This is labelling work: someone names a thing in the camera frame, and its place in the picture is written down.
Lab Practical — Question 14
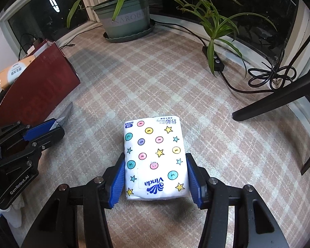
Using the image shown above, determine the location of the orange tissue pack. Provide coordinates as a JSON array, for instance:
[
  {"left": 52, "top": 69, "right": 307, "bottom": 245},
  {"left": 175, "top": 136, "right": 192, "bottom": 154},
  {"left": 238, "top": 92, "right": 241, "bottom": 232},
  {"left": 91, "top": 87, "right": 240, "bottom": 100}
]
[{"left": 0, "top": 55, "right": 36, "bottom": 90}]

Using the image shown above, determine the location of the Vinda pocket tissue pack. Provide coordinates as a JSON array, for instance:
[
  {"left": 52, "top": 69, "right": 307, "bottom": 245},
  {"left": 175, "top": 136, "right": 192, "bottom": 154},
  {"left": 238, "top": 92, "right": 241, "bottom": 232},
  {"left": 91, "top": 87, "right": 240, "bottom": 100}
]
[{"left": 123, "top": 115, "right": 189, "bottom": 201}]

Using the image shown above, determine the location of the grey wet wipe sachet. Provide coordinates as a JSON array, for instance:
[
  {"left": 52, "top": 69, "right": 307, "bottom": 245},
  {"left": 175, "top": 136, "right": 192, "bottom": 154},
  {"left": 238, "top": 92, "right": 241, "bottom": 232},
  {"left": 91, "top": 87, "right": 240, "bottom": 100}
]
[{"left": 50, "top": 102, "right": 73, "bottom": 130}]

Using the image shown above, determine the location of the left hand beige glove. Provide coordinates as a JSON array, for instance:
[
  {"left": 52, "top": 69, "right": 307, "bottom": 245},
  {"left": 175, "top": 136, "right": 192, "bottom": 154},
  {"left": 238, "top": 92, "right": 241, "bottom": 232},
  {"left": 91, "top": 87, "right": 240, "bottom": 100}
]
[{"left": 0, "top": 195, "right": 25, "bottom": 228}]

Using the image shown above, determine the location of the red cardboard box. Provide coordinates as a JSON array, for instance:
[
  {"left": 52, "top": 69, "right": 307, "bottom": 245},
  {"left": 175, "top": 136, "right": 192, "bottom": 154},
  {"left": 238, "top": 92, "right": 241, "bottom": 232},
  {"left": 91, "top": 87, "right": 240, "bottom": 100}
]
[{"left": 0, "top": 40, "right": 80, "bottom": 127}]

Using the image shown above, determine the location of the white power strip with chargers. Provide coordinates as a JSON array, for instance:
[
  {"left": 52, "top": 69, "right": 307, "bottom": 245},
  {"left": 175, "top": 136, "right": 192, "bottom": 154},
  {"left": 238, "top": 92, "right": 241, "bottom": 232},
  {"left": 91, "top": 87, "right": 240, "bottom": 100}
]
[{"left": 26, "top": 38, "right": 46, "bottom": 56}]

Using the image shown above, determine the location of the large potted spider plant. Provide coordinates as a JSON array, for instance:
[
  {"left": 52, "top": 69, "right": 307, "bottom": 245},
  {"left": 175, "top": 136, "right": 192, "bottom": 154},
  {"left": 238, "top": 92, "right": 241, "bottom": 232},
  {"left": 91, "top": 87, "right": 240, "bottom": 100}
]
[{"left": 67, "top": 0, "right": 239, "bottom": 40}]

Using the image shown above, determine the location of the black tripod stand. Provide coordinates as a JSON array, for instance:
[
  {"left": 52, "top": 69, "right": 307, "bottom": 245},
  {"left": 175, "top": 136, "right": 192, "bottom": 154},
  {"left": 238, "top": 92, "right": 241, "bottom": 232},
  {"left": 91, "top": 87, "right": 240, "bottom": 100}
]
[{"left": 232, "top": 67, "right": 310, "bottom": 176}]

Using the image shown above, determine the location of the small spider plant offshoot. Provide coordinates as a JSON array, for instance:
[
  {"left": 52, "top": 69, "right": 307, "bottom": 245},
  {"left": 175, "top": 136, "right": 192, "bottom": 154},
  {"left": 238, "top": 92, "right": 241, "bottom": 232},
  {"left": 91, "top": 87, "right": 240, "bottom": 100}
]
[{"left": 181, "top": 0, "right": 277, "bottom": 76}]

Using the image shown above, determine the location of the black charger cable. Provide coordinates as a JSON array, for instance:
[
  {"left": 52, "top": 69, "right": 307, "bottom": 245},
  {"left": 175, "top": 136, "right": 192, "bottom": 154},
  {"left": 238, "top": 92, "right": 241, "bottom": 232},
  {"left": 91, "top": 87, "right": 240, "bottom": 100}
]
[{"left": 17, "top": 21, "right": 104, "bottom": 60}]

